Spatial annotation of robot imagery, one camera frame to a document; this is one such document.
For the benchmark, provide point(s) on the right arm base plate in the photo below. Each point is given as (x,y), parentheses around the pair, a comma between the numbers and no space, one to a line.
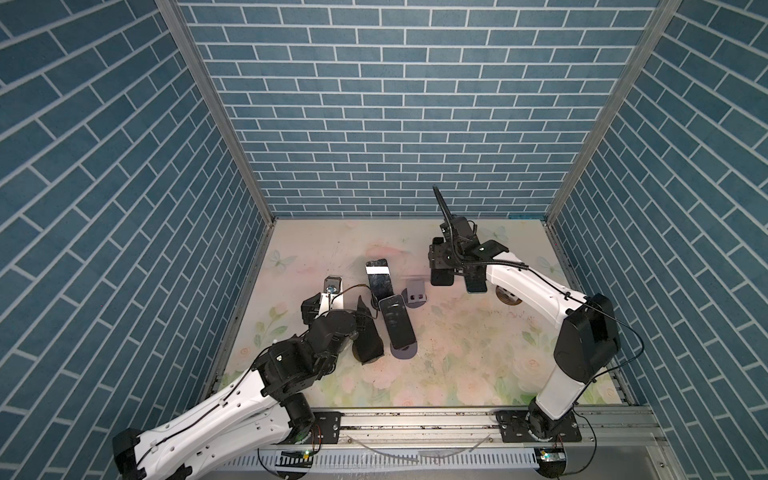
(523,426)

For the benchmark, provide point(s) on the purple-grey phone stand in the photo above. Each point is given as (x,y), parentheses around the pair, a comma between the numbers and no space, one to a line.
(406,352)

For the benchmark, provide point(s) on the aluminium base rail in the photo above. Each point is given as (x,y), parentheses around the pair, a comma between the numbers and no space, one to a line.
(437,427)

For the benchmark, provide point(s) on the purple-edged phone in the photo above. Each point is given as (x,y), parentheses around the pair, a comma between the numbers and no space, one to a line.
(397,321)

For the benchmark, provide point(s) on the black phone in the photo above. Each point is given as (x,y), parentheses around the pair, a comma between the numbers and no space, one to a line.
(368,345)
(442,277)
(475,279)
(379,278)

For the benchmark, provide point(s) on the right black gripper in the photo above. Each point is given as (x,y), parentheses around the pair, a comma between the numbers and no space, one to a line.
(434,255)

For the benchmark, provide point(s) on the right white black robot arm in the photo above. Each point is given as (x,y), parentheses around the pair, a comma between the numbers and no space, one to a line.
(588,337)

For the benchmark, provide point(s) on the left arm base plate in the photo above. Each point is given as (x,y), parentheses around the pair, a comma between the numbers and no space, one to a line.
(318,427)

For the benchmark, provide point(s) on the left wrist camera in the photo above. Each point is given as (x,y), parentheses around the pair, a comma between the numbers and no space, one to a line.
(331,295)

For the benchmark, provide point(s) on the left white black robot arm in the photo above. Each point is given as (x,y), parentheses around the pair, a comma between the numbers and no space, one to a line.
(264,406)

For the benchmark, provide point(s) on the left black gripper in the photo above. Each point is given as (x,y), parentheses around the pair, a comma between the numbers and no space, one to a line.
(311,313)

